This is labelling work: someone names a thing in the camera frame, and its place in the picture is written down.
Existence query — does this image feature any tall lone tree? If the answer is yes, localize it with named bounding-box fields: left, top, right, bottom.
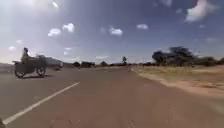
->
left=121, top=56, right=128, bottom=66

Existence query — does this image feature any row of distant trees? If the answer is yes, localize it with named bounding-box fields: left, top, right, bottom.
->
left=71, top=60, right=153, bottom=68

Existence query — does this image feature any grey asphalt road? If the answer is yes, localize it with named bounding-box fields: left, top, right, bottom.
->
left=0, top=66, right=224, bottom=128

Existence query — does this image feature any pale vehicle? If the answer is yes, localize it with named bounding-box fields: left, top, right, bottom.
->
left=44, top=56, right=64, bottom=69

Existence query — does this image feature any dry yellow grass verge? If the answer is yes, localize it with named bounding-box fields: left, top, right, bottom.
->
left=130, top=64, right=224, bottom=98

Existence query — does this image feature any motorcycle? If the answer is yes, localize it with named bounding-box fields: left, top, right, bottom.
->
left=12, top=54, right=48, bottom=79

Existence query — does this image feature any person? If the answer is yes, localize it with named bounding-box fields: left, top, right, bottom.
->
left=20, top=46, right=32, bottom=63

